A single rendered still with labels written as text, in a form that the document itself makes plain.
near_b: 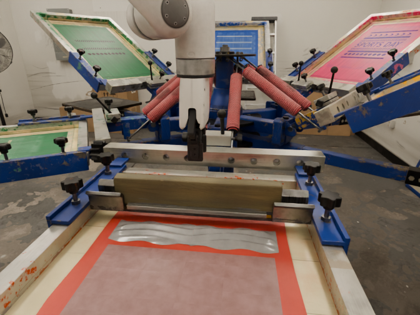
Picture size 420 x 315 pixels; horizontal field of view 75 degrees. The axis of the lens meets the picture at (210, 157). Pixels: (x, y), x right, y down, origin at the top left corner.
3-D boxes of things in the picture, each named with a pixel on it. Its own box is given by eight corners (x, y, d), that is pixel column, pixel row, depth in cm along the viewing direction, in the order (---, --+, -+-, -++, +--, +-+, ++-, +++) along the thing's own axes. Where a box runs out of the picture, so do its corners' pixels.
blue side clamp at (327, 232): (344, 268, 52) (350, 239, 50) (317, 265, 53) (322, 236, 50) (309, 192, 80) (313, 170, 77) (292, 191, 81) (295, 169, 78)
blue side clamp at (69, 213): (74, 245, 59) (67, 217, 56) (52, 243, 59) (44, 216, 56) (128, 182, 86) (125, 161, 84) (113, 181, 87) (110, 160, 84)
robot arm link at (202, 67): (182, 57, 57) (182, 71, 58) (171, 59, 49) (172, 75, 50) (217, 57, 56) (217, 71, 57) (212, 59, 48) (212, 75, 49)
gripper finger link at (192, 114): (192, 95, 53) (194, 118, 57) (185, 122, 48) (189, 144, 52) (197, 96, 53) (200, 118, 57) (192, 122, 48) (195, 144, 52)
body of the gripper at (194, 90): (182, 67, 58) (184, 118, 62) (170, 70, 48) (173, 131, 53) (217, 67, 57) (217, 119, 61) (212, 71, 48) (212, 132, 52)
